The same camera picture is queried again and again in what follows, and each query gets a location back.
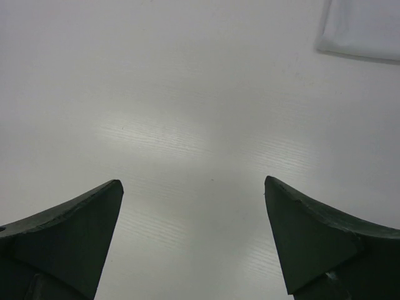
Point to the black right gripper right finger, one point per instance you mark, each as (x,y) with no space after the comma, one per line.
(325,253)

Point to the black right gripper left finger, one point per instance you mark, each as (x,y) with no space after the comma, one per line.
(60,253)

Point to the folded white skirt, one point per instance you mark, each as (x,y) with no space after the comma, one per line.
(366,29)

